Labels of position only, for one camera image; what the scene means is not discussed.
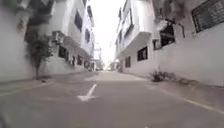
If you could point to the white building with balcony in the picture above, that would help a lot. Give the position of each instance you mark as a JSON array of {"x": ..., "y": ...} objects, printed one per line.
[{"x": 135, "y": 40}]

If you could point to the white painted arrow marking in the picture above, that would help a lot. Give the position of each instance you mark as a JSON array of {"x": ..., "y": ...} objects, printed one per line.
[{"x": 87, "y": 94}]

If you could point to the grey asphalt road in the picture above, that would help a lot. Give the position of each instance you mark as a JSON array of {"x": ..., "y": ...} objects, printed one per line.
[{"x": 110, "y": 106}]

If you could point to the white building with dark windows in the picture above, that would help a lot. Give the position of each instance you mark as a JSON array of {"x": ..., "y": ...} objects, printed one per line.
[{"x": 71, "y": 36}]

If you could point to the small tree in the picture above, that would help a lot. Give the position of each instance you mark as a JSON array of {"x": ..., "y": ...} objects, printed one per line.
[{"x": 39, "y": 53}]

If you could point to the white wall with grated window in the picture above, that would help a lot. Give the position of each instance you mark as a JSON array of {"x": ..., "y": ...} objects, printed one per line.
[{"x": 196, "y": 46}]

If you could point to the white boundary wall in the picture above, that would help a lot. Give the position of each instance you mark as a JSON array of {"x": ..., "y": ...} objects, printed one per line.
[{"x": 11, "y": 43}]

